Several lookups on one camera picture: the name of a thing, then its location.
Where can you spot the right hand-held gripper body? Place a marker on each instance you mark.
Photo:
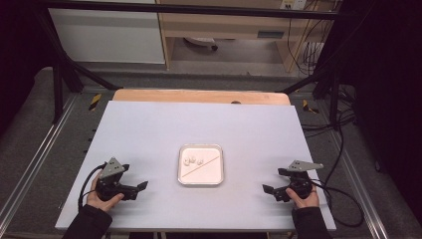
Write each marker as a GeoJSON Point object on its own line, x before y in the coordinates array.
{"type": "Point", "coordinates": [300, 182]}

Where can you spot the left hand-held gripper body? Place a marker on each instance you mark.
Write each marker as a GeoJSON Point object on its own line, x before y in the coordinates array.
{"type": "Point", "coordinates": [112, 169]}

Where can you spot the person's right hand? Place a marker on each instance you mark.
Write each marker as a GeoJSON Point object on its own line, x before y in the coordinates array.
{"type": "Point", "coordinates": [307, 200]}

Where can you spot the person's left hand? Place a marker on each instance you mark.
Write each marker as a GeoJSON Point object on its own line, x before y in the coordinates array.
{"type": "Point", "coordinates": [99, 201]}

